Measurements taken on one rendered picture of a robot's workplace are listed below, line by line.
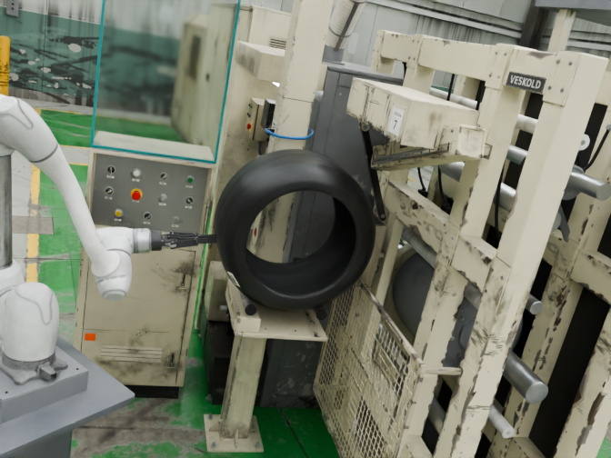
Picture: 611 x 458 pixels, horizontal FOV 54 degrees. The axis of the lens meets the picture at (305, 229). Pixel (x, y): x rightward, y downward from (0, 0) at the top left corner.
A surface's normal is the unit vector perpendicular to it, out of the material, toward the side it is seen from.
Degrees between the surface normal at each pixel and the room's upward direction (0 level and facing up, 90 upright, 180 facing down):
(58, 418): 0
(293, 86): 90
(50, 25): 90
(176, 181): 90
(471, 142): 72
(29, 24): 90
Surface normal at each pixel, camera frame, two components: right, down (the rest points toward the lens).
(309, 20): 0.22, 0.34
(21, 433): 0.19, -0.93
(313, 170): 0.25, -0.46
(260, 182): -0.22, -0.32
